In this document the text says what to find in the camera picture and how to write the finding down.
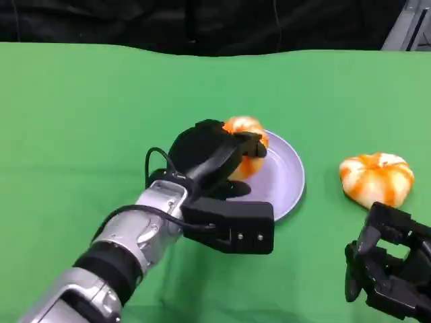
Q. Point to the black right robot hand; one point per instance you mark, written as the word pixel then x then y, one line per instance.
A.
pixel 394 269

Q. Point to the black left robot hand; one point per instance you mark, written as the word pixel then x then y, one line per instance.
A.
pixel 198 151

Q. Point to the orange and white bread roll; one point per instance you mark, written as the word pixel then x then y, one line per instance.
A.
pixel 373 178
pixel 243 124

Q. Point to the lilac plate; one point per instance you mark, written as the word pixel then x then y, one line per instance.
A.
pixel 283 175

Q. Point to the green table cloth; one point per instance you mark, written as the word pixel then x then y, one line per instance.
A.
pixel 84 117

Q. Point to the black curtain backdrop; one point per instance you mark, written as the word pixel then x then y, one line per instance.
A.
pixel 101 20

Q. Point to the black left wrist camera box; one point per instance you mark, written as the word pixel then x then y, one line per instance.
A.
pixel 242 218

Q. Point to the grey metal frame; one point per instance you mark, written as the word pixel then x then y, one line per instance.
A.
pixel 400 30

